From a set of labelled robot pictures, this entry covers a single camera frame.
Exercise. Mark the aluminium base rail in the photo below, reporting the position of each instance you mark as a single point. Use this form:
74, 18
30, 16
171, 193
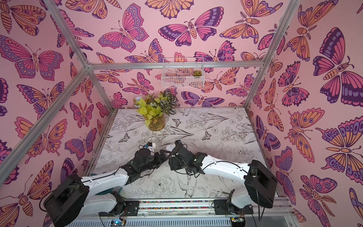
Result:
205, 212

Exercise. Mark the white wire wall basket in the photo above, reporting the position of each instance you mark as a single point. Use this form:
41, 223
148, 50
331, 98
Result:
177, 72

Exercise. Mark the green plant in glass vase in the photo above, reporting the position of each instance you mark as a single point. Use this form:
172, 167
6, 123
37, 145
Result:
150, 109

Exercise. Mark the dark patterned leaf plant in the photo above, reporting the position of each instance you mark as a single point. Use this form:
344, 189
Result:
168, 102

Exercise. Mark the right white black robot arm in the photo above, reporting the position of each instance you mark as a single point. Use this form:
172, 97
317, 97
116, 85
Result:
259, 184

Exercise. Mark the small succulent in basket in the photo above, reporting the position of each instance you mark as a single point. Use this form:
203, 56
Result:
197, 73

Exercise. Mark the white digital alarm clock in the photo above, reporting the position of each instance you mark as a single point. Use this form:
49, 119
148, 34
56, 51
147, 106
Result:
170, 148

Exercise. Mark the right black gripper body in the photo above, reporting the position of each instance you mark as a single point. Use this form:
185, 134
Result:
174, 156

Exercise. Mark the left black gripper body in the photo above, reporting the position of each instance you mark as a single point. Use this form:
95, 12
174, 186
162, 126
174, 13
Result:
153, 162

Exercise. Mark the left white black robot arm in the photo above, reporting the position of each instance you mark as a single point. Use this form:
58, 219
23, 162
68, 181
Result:
81, 196

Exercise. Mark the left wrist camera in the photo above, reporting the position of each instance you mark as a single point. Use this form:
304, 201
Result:
150, 146

